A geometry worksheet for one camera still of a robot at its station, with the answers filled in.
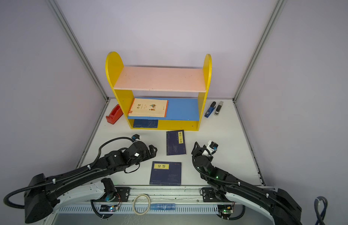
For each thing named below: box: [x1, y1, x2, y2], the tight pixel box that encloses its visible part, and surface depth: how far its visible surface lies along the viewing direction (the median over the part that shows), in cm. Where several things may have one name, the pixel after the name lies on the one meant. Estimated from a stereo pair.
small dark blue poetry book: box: [166, 129, 187, 156], surface depth 96 cm
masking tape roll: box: [132, 194, 151, 216], surface depth 72 cm
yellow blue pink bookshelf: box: [105, 52, 212, 131], surface depth 79 cm
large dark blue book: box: [149, 160, 182, 187], surface depth 83 cm
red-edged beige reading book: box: [128, 97, 169, 118], surface depth 97 cm
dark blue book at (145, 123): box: [133, 119, 159, 128], surface depth 103 cm
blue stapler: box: [204, 101, 217, 119], surface depth 113 cm
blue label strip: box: [149, 203, 176, 211], surface depth 71 cm
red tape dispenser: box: [105, 104, 124, 125], surface depth 105 cm
